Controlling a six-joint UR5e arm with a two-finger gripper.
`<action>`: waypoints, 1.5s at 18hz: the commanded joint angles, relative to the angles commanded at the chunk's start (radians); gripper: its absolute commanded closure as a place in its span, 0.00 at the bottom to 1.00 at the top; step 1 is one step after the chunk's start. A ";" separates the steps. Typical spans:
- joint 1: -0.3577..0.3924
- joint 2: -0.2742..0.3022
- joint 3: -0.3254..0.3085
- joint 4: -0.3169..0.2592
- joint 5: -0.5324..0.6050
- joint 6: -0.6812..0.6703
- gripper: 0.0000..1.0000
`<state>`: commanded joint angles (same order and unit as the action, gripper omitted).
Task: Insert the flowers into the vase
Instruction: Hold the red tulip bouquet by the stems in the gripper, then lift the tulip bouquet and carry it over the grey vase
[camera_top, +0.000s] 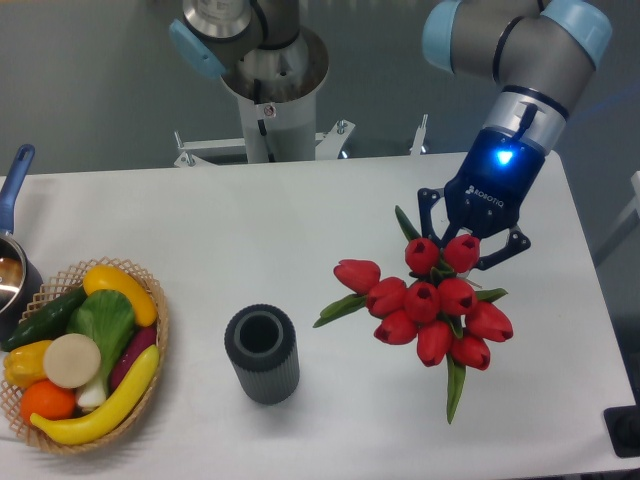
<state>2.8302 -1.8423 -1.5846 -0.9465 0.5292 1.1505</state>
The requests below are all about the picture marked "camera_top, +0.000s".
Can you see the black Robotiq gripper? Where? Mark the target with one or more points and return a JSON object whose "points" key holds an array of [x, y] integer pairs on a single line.
{"points": [[486, 194]]}

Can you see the beige round disc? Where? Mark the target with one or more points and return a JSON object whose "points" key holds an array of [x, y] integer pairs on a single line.
{"points": [[71, 361]]}

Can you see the woven wicker basket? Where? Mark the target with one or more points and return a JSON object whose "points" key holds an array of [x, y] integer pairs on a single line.
{"points": [[57, 285]]}

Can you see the red tulip bouquet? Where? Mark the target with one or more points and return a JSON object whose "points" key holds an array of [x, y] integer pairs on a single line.
{"points": [[450, 321]]}

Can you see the black device at table edge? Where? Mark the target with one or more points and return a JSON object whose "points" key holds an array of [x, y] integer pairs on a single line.
{"points": [[623, 428]]}

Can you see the green leafy bok choy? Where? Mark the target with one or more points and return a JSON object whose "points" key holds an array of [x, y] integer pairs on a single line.
{"points": [[106, 317]]}

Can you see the blue handled saucepan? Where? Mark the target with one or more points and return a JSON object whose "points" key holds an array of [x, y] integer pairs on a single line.
{"points": [[20, 279]]}

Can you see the yellow bell pepper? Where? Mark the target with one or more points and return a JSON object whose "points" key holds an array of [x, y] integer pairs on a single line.
{"points": [[24, 366]]}

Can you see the green cucumber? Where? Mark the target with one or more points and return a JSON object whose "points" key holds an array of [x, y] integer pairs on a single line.
{"points": [[48, 322]]}

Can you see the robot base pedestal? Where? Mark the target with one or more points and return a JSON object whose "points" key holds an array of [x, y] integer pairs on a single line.
{"points": [[264, 56]]}

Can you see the yellow squash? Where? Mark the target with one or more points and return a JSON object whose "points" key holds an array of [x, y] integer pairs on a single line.
{"points": [[107, 277]]}

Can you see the dark grey ribbed vase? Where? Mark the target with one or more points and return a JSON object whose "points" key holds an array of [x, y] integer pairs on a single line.
{"points": [[261, 343]]}

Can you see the white metal mounting frame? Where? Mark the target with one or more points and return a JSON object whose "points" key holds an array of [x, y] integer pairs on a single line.
{"points": [[263, 145]]}

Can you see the white object at right edge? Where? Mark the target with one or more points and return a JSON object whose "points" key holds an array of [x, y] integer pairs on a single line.
{"points": [[621, 227]]}

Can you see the yellow banana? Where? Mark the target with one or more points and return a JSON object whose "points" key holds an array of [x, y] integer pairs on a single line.
{"points": [[111, 413]]}

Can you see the purple eggplant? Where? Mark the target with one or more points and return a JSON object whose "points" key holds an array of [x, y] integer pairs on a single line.
{"points": [[140, 341]]}

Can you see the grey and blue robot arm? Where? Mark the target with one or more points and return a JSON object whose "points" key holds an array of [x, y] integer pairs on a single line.
{"points": [[542, 55]]}

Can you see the orange fruit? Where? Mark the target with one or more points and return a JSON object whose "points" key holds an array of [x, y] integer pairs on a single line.
{"points": [[47, 400]]}

